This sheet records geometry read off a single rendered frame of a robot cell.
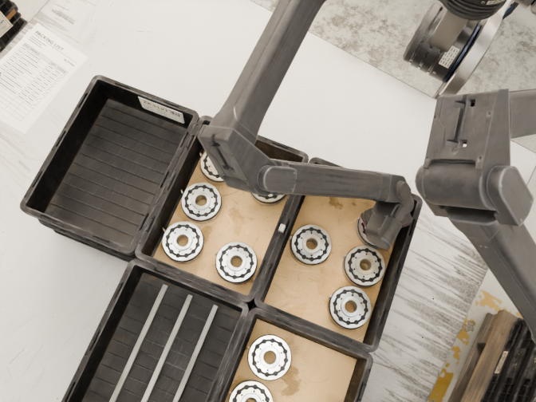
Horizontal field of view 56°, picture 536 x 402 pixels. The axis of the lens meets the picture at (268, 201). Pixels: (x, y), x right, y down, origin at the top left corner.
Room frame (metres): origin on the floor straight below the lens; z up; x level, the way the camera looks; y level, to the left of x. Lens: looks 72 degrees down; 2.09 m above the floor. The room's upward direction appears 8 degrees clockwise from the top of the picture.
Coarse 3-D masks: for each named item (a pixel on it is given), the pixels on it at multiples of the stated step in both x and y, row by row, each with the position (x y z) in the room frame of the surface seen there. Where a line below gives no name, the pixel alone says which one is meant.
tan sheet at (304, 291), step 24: (312, 216) 0.38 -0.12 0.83; (336, 216) 0.38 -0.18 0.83; (288, 240) 0.30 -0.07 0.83; (336, 240) 0.32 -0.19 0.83; (360, 240) 0.33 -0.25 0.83; (288, 264) 0.24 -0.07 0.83; (336, 264) 0.26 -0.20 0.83; (360, 264) 0.27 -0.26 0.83; (288, 288) 0.18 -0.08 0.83; (312, 288) 0.19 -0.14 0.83; (336, 288) 0.20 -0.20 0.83; (360, 288) 0.21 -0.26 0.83; (288, 312) 0.12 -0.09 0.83; (312, 312) 0.13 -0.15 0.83; (360, 336) 0.09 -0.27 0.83
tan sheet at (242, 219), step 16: (192, 176) 0.44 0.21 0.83; (224, 192) 0.41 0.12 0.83; (240, 192) 0.41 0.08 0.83; (176, 208) 0.34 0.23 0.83; (224, 208) 0.36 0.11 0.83; (240, 208) 0.37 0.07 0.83; (256, 208) 0.37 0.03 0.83; (272, 208) 0.38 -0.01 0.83; (208, 224) 0.31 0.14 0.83; (224, 224) 0.32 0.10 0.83; (240, 224) 0.33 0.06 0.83; (256, 224) 0.33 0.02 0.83; (272, 224) 0.34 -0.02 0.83; (208, 240) 0.27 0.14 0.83; (224, 240) 0.28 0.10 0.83; (240, 240) 0.28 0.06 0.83; (256, 240) 0.29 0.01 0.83; (160, 256) 0.21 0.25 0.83; (208, 256) 0.23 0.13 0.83; (192, 272) 0.19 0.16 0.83; (208, 272) 0.19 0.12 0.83; (256, 272) 0.21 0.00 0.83; (240, 288) 0.16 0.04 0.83
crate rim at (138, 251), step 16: (192, 144) 0.49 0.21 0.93; (272, 144) 0.52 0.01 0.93; (304, 160) 0.49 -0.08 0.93; (176, 176) 0.40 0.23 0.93; (160, 208) 0.31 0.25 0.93; (288, 208) 0.36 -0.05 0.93; (144, 240) 0.23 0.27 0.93; (272, 240) 0.27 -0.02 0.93; (144, 256) 0.19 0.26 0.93; (176, 272) 0.17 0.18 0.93; (224, 288) 0.15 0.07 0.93; (256, 288) 0.16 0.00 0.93
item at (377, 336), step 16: (320, 160) 0.49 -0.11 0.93; (416, 208) 0.40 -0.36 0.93; (288, 224) 0.32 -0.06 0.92; (272, 256) 0.23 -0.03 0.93; (400, 256) 0.28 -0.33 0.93; (400, 272) 0.24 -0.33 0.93; (256, 304) 0.12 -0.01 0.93; (384, 304) 0.16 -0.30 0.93; (304, 320) 0.10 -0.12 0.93; (384, 320) 0.13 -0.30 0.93; (336, 336) 0.08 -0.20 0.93; (368, 352) 0.05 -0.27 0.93
